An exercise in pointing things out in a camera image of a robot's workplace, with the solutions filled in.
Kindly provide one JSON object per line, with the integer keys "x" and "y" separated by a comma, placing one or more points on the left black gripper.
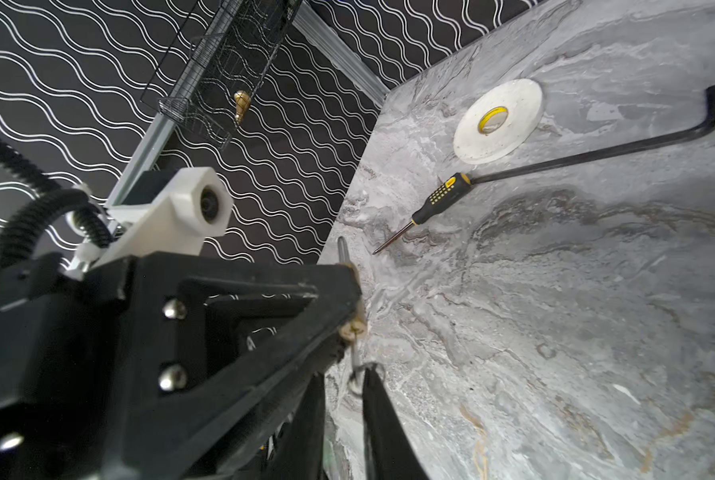
{"x": 58, "y": 337}

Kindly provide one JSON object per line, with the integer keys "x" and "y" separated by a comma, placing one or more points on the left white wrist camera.
{"x": 175, "y": 215}

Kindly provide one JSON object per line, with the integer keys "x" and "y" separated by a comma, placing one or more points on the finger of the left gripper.
{"x": 212, "y": 361}

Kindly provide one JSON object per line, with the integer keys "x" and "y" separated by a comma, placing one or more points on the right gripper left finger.
{"x": 302, "y": 449}

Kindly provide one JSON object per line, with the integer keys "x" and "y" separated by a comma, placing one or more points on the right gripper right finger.
{"x": 388, "y": 453}

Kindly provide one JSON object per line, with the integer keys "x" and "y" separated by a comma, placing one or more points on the white tape roll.
{"x": 499, "y": 122}

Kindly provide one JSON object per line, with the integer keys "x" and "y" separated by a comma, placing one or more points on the brass padlock in basket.
{"x": 243, "y": 102}

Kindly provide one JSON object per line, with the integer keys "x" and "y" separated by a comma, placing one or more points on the black hex key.
{"x": 704, "y": 128}

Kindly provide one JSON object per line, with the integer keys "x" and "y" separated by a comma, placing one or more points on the black wire wall basket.
{"x": 234, "y": 53}

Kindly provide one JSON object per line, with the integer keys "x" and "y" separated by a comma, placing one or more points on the silver key with ring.
{"x": 358, "y": 369}

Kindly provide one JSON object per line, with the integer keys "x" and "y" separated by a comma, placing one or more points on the brass padlock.
{"x": 243, "y": 102}
{"x": 356, "y": 328}

